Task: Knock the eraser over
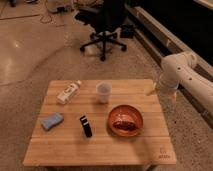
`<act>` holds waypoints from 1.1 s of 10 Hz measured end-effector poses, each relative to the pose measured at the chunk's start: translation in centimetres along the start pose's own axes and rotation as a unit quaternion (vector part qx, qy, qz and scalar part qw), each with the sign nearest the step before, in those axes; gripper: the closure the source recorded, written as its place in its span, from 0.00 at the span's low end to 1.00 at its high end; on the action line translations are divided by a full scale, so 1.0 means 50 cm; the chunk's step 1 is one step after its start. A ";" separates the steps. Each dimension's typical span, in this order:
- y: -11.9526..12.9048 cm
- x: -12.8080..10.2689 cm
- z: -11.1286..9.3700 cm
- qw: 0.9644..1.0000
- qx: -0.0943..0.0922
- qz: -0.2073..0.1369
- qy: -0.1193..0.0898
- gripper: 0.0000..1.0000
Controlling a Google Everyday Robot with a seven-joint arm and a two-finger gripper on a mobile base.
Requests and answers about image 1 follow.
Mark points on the white plastic bottle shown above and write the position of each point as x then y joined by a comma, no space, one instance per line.
65,96

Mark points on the black office chair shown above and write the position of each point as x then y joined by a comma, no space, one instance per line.
104,19

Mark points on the black box on floor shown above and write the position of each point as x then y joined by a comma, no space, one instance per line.
127,31

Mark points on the wooden table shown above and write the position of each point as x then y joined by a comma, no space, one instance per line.
67,144

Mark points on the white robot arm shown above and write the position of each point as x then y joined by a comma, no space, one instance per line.
179,69

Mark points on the orange bowl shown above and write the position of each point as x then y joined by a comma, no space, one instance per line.
125,121

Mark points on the translucent plastic cup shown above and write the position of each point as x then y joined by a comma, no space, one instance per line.
103,90

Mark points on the black eraser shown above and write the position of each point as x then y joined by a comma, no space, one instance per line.
86,126

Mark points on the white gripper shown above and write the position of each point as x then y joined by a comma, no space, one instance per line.
166,85

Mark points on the blue sponge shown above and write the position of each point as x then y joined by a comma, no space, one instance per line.
51,121

